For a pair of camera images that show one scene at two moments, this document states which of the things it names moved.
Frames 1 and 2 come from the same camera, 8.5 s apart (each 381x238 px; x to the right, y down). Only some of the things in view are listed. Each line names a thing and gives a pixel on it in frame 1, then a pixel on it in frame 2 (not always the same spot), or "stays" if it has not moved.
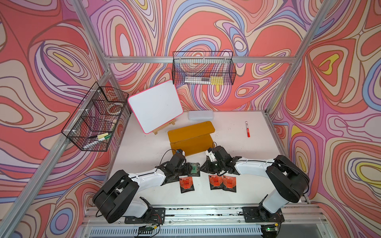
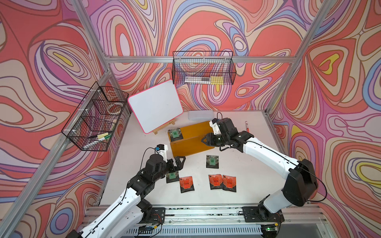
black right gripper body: (214, 167) to (226, 138)
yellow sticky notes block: (217, 80) stays
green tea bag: (193, 169) to (175, 134)
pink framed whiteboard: (157, 106) stays
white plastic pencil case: (201, 115) stays
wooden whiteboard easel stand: (156, 131) stays
